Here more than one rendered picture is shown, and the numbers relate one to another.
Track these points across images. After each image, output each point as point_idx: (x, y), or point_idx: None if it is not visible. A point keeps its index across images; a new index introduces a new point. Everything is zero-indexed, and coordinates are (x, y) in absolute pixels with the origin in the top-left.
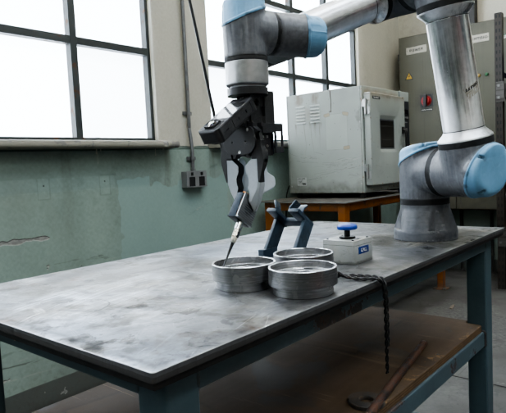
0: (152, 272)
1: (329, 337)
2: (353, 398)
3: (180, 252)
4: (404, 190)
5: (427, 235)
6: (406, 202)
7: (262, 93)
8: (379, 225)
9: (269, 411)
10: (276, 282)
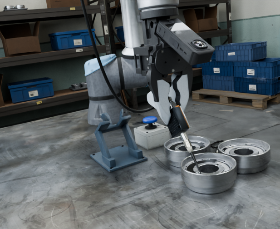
0: (92, 227)
1: None
2: None
3: None
4: (101, 90)
5: (123, 116)
6: (104, 98)
7: (172, 16)
8: (38, 123)
9: None
10: (259, 162)
